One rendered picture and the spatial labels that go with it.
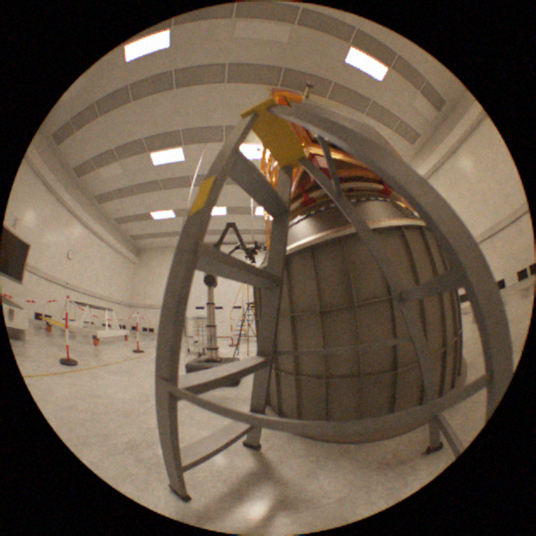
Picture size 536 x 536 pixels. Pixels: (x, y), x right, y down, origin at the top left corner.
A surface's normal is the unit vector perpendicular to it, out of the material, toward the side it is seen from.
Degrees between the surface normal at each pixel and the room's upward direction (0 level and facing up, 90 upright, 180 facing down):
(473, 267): 88
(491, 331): 88
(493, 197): 90
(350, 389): 90
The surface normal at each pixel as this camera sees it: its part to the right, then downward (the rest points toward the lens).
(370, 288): -0.45, -0.25
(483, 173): -0.98, 0.02
